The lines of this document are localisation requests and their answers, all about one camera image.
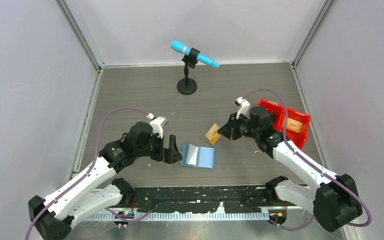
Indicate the red two-compartment bin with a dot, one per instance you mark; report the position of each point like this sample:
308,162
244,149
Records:
279,121

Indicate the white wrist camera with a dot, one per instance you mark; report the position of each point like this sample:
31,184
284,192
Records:
243,107
157,124

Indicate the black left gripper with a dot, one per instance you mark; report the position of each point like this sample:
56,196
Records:
169,155

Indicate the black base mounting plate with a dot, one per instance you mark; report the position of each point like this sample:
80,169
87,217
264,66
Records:
202,199

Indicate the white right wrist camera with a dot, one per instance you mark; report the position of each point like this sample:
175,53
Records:
243,107

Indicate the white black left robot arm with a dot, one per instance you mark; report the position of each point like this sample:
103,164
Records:
55,215

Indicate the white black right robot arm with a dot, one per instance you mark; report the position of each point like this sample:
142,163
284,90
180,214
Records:
329,197

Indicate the orange VIP credit card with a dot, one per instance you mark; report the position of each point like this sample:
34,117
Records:
294,125

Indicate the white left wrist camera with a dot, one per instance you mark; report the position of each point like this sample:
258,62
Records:
157,124

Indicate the black microphone stand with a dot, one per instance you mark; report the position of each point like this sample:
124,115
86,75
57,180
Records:
187,85

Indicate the blue toy microphone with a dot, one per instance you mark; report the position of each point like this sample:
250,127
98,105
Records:
184,49

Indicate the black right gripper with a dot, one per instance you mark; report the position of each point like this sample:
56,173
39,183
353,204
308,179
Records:
230,130

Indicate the blue card holder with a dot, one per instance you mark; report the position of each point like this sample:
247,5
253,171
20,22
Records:
200,157

